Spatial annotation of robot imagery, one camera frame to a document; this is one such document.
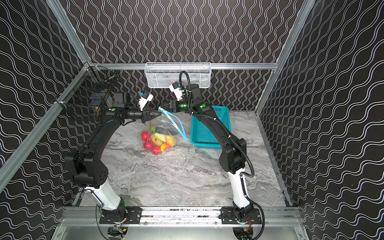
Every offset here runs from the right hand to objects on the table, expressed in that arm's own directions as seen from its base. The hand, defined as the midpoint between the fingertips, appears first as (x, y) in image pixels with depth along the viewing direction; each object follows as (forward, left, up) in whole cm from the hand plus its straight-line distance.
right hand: (163, 106), depth 79 cm
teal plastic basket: (+5, -21, -33) cm, 40 cm away
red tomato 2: (-10, +12, -22) cm, 27 cm away
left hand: (-4, -1, -1) cm, 4 cm away
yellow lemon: (-7, +7, -23) cm, 25 cm away
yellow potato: (-7, -1, -21) cm, 22 cm away
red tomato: (-6, +14, -19) cm, 24 cm away
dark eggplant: (-7, +1, -12) cm, 14 cm away
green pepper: (-8, +6, -10) cm, 14 cm away
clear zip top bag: (-6, -2, -4) cm, 8 cm away
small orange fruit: (-8, +3, -26) cm, 28 cm away
